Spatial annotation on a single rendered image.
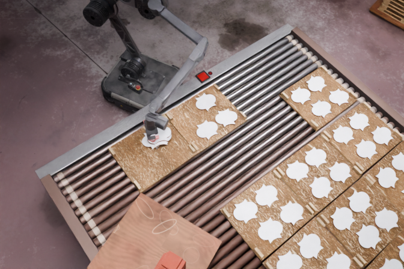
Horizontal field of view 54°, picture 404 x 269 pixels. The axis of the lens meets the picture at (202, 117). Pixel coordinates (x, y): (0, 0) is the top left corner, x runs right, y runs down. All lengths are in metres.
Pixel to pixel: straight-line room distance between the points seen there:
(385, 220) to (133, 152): 1.50
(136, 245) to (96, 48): 2.51
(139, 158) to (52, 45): 2.18
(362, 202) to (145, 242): 1.25
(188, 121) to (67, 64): 1.89
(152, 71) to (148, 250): 1.91
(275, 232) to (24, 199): 2.03
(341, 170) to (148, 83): 1.80
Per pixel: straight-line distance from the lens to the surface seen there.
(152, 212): 2.16
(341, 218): 2.44
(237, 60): 2.88
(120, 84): 3.56
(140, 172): 2.36
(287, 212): 2.35
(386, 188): 2.64
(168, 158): 2.40
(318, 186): 2.47
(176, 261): 1.84
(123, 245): 2.13
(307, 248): 2.32
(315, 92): 2.82
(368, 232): 2.48
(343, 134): 2.69
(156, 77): 3.56
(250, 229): 2.28
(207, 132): 2.47
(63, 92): 3.90
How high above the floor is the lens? 3.09
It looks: 58 degrees down
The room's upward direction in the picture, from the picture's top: 7 degrees clockwise
